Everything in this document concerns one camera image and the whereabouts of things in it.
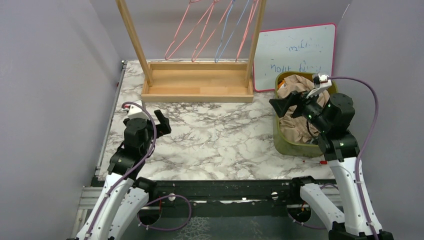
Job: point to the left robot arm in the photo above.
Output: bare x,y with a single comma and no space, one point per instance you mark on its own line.
124,193

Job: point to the orange shorts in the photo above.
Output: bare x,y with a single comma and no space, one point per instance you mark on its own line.
281,84

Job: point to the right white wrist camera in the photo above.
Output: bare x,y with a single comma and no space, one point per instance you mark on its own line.
321,82

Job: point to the pink hanger of black shorts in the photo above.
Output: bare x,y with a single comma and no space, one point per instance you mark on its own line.
205,37

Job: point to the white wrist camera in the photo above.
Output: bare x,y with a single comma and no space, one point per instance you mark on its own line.
137,111
321,82

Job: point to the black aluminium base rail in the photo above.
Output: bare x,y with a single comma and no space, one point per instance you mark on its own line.
222,198

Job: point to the pink wire hanger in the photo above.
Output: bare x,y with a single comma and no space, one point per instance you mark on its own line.
247,27

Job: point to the red capped marker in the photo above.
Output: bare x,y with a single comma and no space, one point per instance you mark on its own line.
318,162

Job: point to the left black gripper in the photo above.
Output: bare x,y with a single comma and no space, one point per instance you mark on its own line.
164,127

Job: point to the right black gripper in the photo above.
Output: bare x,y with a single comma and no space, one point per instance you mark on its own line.
282,105

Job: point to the olive green plastic bin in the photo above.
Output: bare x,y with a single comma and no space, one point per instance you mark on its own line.
286,147

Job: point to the beige shorts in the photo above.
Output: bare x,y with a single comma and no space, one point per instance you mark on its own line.
296,129

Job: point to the blue wire hanger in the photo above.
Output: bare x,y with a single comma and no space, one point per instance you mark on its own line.
229,29

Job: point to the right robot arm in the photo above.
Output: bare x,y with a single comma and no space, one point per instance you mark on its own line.
357,219

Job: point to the pink framed whiteboard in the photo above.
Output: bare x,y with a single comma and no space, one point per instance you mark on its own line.
306,49

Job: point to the wooden clothes rack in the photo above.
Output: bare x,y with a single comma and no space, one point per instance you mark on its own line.
192,82

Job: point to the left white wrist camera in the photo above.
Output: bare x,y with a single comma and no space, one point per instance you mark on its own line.
137,111

